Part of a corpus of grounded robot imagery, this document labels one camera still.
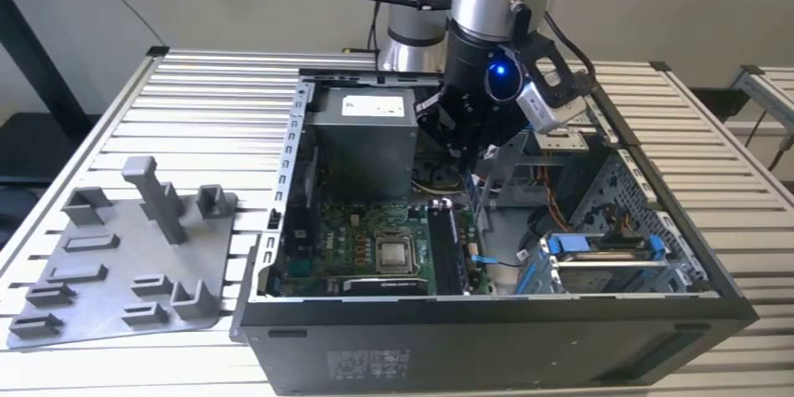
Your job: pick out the RAM stick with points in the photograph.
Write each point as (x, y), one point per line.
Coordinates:
(471, 188)

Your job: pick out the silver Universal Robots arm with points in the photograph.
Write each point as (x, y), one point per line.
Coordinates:
(497, 2)

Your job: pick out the silver drive cage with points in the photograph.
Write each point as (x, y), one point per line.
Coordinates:
(558, 146)

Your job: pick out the gray power supply unit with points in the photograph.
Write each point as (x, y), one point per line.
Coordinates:
(363, 155)

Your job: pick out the hard disk in blue carrier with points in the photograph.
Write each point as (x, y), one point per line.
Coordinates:
(567, 244)

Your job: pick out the green motherboard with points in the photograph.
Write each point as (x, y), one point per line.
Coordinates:
(347, 239)

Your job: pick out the silver CPU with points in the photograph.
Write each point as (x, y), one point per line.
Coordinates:
(395, 256)

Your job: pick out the small metal slat table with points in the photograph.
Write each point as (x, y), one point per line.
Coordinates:
(766, 85)

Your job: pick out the black graphics card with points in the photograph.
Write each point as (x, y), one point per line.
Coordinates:
(385, 285)

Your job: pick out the black open PC case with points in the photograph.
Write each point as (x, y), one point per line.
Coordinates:
(497, 350)

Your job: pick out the gray parts rack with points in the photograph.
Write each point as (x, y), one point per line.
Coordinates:
(118, 248)

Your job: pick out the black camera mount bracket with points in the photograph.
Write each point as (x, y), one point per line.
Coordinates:
(551, 50)

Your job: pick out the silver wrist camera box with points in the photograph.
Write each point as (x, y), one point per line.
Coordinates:
(546, 111)

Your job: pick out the black desk frame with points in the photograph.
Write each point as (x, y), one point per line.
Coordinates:
(38, 146)

